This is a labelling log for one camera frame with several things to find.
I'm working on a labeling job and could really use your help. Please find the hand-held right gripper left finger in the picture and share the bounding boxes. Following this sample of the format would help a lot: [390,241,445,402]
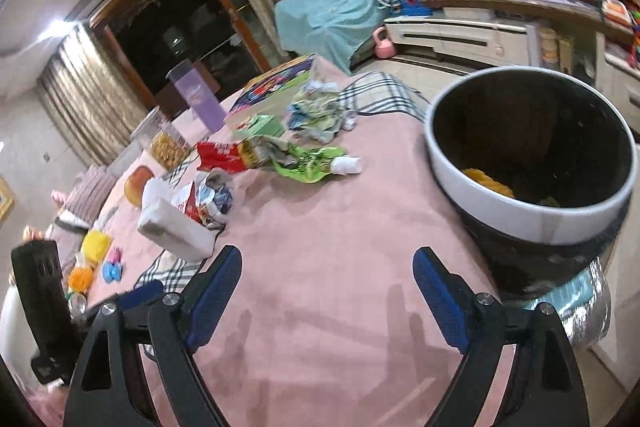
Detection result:
[62,245,243,427]

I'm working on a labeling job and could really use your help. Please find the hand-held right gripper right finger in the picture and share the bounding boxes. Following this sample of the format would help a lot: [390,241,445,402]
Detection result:
[411,246,590,427]

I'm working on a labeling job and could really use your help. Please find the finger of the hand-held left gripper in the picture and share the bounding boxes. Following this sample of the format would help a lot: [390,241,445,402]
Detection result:
[119,279,165,313]

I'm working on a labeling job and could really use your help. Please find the white red carton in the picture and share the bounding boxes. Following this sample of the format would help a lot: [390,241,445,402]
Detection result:
[136,178,217,264]

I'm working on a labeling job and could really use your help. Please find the white blue wrapper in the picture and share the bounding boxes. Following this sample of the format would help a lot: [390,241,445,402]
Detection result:
[172,168,236,230]

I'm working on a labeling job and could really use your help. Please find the black white-rimmed trash can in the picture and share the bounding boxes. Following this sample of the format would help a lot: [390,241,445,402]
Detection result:
[424,66,636,303]

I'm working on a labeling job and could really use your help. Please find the green pouch with white cap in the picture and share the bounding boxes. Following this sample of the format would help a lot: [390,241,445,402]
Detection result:
[270,146,363,184]

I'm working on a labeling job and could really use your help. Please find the orange spiky ball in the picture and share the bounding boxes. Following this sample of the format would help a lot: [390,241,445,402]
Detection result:
[67,268,96,293]

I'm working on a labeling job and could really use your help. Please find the yellow spiky ball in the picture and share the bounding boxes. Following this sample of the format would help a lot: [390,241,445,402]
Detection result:
[80,229,112,265]

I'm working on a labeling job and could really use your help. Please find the orange red fruit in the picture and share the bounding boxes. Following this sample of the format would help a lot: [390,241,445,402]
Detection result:
[124,166,156,208]

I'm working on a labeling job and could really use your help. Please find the pink striped cushion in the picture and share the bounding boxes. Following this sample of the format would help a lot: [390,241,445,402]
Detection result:
[52,164,118,228]

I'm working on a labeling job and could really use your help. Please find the pink plaid-patch blanket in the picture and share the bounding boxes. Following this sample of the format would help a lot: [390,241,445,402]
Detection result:
[30,57,531,427]

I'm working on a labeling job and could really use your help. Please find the orange yellow scrap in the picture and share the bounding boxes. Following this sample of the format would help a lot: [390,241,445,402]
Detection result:
[460,167,516,200]

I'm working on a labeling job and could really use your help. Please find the red snack packet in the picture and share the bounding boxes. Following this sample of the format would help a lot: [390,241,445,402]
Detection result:
[196,141,251,172]

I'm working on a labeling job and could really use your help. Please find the clear container of snacks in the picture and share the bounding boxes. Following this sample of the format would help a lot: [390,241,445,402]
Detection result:
[149,127,193,170]

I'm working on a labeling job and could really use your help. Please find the crumpled yellow green wrapper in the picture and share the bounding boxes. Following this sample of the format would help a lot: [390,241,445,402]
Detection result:
[237,134,301,170]

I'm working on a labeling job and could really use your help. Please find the clear plastic container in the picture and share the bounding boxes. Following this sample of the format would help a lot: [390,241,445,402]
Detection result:
[107,106,166,175]

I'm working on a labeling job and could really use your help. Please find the small green box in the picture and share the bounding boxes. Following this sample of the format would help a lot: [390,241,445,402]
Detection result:
[235,113,283,142]

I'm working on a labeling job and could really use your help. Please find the purple water bottle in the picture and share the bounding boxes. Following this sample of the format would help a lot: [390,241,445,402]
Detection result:
[166,61,226,134]

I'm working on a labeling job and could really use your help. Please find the crumpled green white wrapper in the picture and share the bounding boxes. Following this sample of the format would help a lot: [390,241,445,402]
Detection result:
[284,81,358,144]

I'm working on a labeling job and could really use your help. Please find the colourful printed box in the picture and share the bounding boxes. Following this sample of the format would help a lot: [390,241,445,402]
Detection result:
[224,54,316,128]

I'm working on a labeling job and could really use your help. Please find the pink kettlebell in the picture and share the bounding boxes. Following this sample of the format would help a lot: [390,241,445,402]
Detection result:
[371,27,398,60]

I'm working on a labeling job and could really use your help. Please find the white television cabinet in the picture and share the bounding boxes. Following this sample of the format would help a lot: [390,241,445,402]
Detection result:
[382,0,640,132]

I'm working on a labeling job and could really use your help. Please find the glass sliding door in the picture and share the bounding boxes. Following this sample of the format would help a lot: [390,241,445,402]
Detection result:
[90,0,301,118]

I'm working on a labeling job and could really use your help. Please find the beige slotted box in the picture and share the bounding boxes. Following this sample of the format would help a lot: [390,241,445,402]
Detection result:
[557,34,576,75]

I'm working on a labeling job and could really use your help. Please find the stack of round containers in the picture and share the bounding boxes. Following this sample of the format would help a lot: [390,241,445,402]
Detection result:
[537,24,558,68]

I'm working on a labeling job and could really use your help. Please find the blue toy base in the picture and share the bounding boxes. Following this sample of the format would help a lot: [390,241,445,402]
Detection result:
[397,0,436,18]

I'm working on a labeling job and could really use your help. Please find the teal cloth cover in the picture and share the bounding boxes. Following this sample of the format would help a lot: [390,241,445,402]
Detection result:
[274,0,396,75]

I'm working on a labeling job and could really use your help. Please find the gold picture frame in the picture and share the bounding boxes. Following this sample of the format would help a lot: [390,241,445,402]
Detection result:
[0,177,16,228]

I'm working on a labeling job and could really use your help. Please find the silver foil duct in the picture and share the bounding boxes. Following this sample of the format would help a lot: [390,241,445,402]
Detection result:
[520,257,613,353]

